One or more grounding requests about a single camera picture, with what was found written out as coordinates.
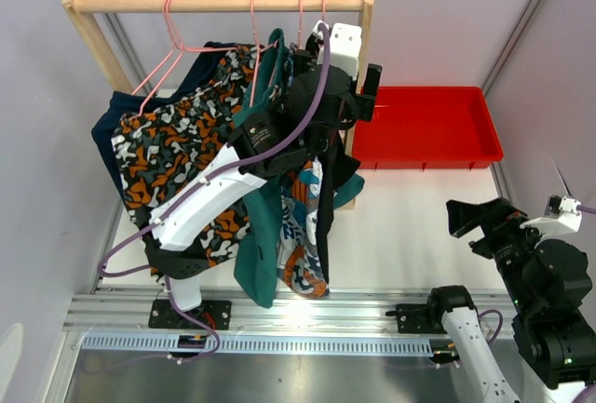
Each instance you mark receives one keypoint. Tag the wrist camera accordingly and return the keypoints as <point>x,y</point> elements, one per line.
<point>564,217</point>
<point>345,45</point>

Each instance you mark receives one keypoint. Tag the red plastic tray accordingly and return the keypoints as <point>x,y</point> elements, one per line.
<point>428,128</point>

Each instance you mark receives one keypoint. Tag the blue patterned shorts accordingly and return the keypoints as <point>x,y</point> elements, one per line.
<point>299,264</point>

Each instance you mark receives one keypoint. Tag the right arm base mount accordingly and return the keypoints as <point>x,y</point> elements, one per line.
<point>416,319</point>

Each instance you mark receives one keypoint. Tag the black shorts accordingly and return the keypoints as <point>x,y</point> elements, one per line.
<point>338,169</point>

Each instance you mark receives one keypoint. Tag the pink hanger camouflage shorts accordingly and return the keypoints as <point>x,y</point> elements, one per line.
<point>146,100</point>

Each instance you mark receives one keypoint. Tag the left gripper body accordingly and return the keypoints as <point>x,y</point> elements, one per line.
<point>359,106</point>

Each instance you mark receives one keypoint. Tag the wooden clothes rack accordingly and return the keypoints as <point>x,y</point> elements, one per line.
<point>232,225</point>

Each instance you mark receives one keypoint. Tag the navy blue shorts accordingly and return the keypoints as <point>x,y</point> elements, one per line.
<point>121,103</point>

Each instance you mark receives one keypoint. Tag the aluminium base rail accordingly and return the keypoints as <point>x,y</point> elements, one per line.
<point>341,313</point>

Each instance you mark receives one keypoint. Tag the orange camouflage shorts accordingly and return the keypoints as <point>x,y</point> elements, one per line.
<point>160,153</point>

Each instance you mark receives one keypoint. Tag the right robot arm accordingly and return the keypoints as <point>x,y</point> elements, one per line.
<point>545,277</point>

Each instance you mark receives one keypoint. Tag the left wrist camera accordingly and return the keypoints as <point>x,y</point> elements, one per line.
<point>345,45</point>

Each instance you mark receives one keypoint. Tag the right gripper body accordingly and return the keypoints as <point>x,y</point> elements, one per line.
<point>507,240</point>

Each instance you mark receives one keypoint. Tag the slotted cable duct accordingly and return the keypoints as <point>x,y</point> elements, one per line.
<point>244,344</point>

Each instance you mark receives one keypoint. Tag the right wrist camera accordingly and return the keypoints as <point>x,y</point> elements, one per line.
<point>564,217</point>

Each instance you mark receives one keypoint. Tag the pink hanger far left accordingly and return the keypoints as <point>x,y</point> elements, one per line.
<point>170,49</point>

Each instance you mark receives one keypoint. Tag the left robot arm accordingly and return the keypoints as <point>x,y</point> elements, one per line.
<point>284,162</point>

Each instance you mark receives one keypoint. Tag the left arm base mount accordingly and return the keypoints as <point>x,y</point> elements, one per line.
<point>213,313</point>

